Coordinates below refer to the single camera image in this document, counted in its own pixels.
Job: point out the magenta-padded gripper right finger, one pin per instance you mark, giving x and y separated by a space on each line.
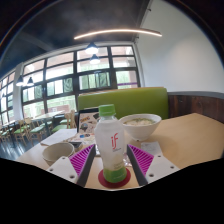
160 166

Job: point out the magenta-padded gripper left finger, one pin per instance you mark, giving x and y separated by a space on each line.
65 167

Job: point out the beige empty bowl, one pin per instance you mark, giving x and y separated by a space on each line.
56 151

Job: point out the white paper slip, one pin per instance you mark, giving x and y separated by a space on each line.
151 147

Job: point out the white notebook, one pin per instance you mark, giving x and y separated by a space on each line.
59 136

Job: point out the flat round red coaster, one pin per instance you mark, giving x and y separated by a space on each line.
101 181

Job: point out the white bowl of soup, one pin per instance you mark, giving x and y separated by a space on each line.
140 128

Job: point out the group of wooden green-seated chairs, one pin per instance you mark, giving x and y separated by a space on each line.
33 128

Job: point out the laptop with stickered lid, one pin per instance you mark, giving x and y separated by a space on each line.
87 121

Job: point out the white bottle with green cap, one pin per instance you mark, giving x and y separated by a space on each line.
110 140

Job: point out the light wooden dining table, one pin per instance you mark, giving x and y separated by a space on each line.
48 116

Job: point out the green upholstered bench backrest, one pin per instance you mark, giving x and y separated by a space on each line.
140 101

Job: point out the group of black pendant lamps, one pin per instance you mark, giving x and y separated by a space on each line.
91 49

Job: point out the curved linear ceiling light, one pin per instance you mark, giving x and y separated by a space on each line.
116 31

